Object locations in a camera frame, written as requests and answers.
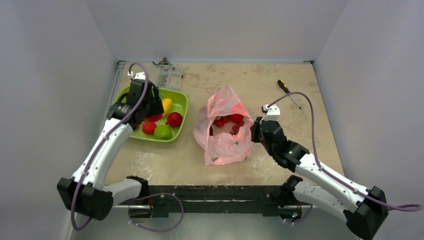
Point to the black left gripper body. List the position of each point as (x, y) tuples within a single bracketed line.
[(153, 106)]

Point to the aluminium frame rail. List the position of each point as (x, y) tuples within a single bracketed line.
[(117, 78)]

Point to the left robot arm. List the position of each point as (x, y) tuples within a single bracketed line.
[(85, 192)]

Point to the pink plastic bag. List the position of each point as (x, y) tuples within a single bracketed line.
[(221, 147)]

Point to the shiny red fake apple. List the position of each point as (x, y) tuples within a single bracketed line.
[(154, 118)]

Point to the dark metal clamp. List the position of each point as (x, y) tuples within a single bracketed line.
[(164, 61)]

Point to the red fake grape bunch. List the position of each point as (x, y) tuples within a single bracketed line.
[(236, 127)]

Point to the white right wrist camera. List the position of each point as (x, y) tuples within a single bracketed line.
[(271, 112)]

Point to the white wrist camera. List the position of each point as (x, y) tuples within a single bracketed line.
[(271, 112), (136, 75)]

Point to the red fake pomegranate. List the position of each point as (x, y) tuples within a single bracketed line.
[(174, 119)]

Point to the clear plastic screw box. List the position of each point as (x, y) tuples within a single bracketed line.
[(167, 76)]

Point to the green fake apple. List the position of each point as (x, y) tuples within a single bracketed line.
[(163, 132)]

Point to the black yellow screwdriver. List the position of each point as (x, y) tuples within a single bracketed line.
[(284, 87)]

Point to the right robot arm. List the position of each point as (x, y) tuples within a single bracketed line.
[(362, 209)]

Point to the red round fruit in bag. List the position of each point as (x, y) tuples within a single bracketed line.
[(236, 118)]

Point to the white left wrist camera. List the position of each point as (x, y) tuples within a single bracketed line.
[(136, 75)]

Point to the yellow fake mango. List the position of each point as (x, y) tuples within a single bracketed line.
[(167, 104)]

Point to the green plastic tray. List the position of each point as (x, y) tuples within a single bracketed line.
[(179, 105)]

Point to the red round fake fruit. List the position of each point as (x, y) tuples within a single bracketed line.
[(148, 127)]

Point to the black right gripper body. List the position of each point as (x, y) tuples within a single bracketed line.
[(257, 131)]

